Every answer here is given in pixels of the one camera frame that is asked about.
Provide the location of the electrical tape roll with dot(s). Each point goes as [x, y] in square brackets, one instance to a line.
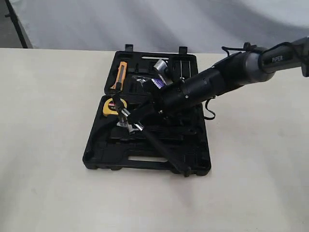
[147, 81]

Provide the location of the black adjustable wrench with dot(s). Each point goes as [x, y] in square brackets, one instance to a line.
[161, 129]

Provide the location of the black plastic tool case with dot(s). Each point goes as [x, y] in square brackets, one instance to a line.
[112, 147]

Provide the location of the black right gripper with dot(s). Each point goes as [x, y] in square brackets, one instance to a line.
[179, 95]

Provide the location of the orange utility knife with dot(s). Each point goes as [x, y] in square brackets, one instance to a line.
[121, 74]

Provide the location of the white backdrop cloth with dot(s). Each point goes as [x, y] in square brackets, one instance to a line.
[204, 26]

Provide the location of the steel claw hammer black grip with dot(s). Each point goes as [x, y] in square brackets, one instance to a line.
[123, 115]

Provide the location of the yellow tape measure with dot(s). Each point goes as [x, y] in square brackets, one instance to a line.
[109, 108]

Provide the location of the black backdrop stand pole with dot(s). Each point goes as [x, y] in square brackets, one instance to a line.
[15, 21]

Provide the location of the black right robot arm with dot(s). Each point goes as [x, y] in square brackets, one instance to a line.
[249, 65]

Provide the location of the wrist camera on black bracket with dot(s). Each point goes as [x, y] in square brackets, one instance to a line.
[169, 74]

